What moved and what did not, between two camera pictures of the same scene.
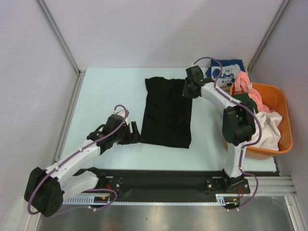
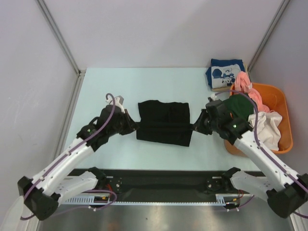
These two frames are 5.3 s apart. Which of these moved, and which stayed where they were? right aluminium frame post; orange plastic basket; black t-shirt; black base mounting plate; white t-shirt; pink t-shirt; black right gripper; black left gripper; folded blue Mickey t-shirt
Moved: black left gripper; black t-shirt; black right gripper
Stayed: folded blue Mickey t-shirt; white t-shirt; right aluminium frame post; orange plastic basket; pink t-shirt; black base mounting plate
